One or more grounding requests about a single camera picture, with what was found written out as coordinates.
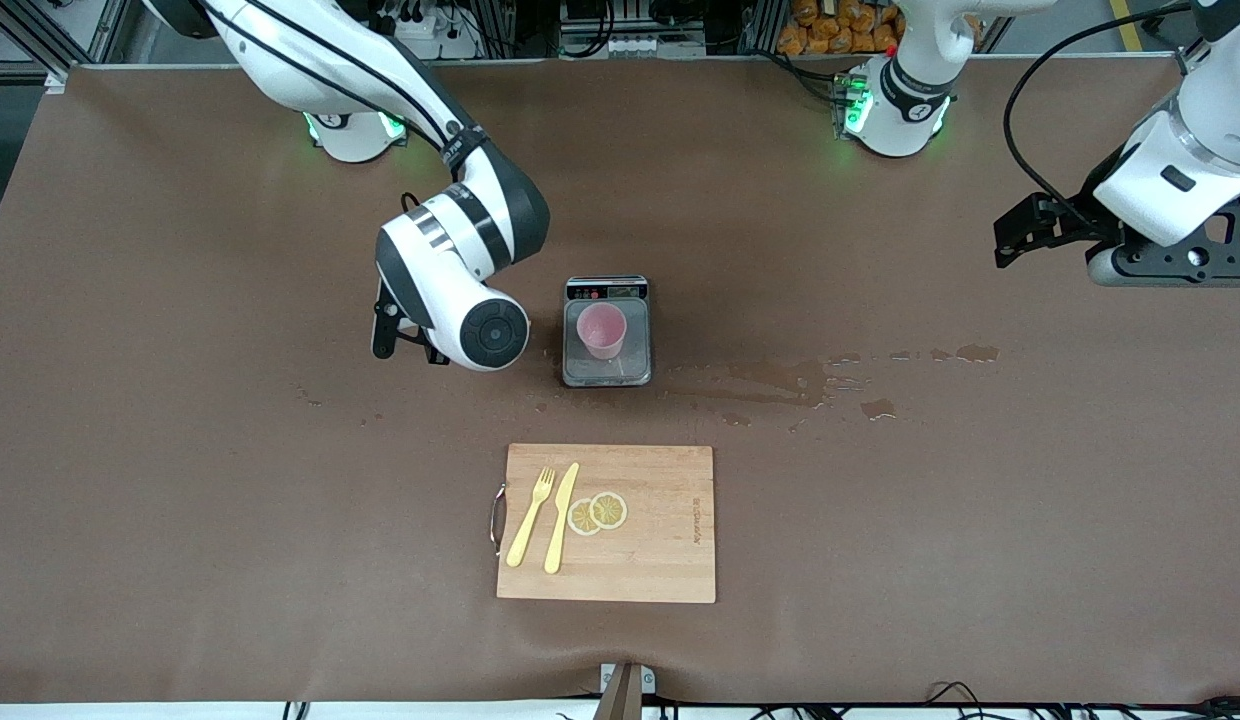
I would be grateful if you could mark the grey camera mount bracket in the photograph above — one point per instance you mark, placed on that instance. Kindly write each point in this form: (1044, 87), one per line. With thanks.
(627, 690)

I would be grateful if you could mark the aluminium frame rail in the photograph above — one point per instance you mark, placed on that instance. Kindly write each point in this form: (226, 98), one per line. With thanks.
(1195, 68)

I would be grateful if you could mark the lemon slice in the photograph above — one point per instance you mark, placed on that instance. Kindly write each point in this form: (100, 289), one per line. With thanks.
(580, 520)
(610, 510)

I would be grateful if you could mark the yellow plastic knife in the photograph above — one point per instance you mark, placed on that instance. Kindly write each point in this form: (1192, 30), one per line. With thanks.
(560, 520)

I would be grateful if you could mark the wooden cutting board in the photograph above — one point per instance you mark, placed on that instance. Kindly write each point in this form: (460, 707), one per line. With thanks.
(660, 550)

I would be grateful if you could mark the brown table cover mat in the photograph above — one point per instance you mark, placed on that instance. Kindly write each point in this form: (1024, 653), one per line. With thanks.
(880, 560)

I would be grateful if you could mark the orange snack pile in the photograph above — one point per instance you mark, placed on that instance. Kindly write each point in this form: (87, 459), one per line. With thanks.
(840, 30)

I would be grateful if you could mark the yellow plastic fork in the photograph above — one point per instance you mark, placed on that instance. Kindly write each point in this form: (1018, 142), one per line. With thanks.
(530, 520)

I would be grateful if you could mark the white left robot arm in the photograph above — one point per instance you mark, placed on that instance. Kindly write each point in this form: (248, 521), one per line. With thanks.
(1180, 160)

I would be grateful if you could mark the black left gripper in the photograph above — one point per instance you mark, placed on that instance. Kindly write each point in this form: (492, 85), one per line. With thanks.
(1078, 226)

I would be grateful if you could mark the silver digital kitchen scale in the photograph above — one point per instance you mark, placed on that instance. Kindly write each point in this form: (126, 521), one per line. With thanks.
(607, 375)

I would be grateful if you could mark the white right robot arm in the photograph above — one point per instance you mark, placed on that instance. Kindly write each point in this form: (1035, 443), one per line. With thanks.
(460, 250)

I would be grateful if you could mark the pink plastic cup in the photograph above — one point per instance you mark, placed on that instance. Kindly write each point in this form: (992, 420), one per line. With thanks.
(602, 335)

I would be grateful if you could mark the white power strip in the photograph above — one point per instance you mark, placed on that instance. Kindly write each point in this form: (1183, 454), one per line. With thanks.
(450, 40)

